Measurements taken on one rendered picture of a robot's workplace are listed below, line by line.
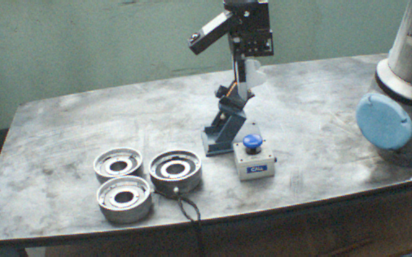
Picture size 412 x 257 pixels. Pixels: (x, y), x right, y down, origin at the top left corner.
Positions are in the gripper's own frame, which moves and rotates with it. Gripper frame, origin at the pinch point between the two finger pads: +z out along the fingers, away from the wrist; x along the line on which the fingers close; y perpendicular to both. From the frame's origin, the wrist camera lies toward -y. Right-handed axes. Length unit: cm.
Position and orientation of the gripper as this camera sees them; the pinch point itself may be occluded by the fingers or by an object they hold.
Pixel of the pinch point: (238, 90)
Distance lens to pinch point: 115.1
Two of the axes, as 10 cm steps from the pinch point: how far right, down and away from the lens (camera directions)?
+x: -1.1, -5.1, 8.5
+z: 1.0, 8.5, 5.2
